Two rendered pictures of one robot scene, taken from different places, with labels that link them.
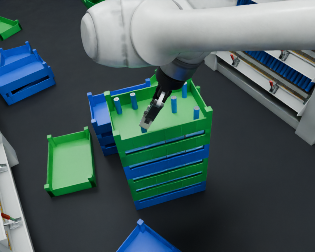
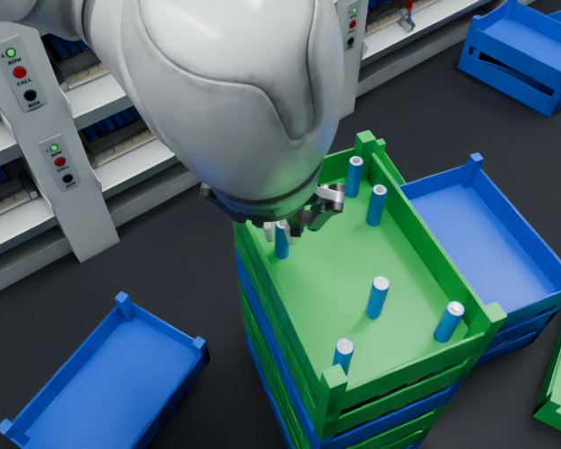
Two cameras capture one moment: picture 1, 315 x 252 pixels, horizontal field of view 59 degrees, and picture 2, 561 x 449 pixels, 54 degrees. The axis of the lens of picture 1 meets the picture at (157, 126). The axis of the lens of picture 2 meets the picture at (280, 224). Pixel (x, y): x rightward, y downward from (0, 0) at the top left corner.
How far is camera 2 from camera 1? 0.60 m
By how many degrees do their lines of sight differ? 48
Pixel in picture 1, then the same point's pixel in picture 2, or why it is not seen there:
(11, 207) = not seen: hidden behind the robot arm
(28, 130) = (405, 114)
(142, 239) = (183, 363)
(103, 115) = (441, 209)
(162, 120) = (336, 286)
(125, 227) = (208, 326)
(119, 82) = not seen: outside the picture
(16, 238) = (148, 150)
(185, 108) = (391, 340)
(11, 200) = not seen: hidden behind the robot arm
